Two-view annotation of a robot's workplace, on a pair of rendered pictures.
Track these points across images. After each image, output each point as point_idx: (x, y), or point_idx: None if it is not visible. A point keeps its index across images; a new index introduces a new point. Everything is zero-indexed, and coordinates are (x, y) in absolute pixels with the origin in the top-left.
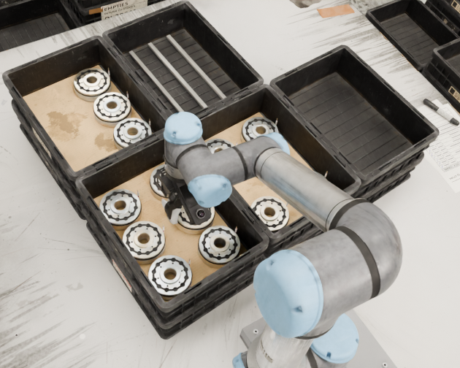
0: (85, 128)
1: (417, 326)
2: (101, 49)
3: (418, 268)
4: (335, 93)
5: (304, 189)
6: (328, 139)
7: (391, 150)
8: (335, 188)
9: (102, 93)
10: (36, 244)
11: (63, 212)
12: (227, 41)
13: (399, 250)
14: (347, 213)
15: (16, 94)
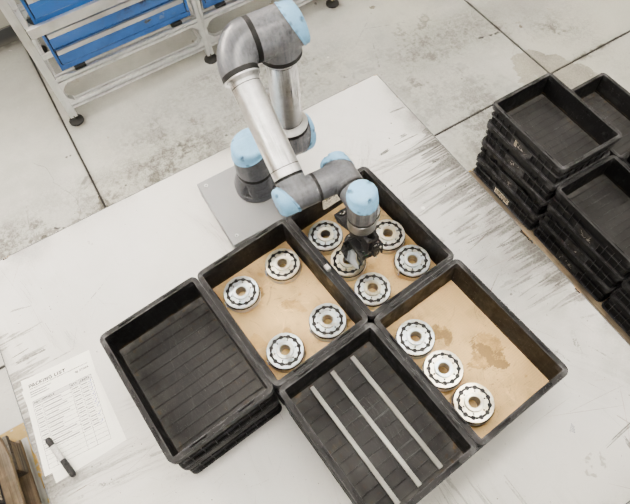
0: (465, 350)
1: (169, 228)
2: None
3: (153, 273)
4: (192, 425)
5: (270, 109)
6: (212, 359)
7: (149, 350)
8: (249, 99)
9: (458, 387)
10: (479, 271)
11: None
12: (321, 452)
13: (222, 31)
14: (248, 61)
15: (541, 343)
